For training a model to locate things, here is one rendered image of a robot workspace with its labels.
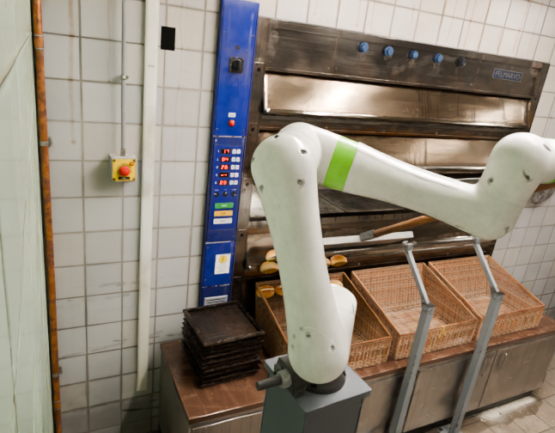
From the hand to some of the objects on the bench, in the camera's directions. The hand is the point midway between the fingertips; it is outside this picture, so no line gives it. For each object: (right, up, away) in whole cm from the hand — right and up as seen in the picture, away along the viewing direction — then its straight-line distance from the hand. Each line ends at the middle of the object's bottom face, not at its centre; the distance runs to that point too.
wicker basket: (+47, -73, +185) cm, 204 cm away
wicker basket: (-59, -79, +132) cm, 164 cm away
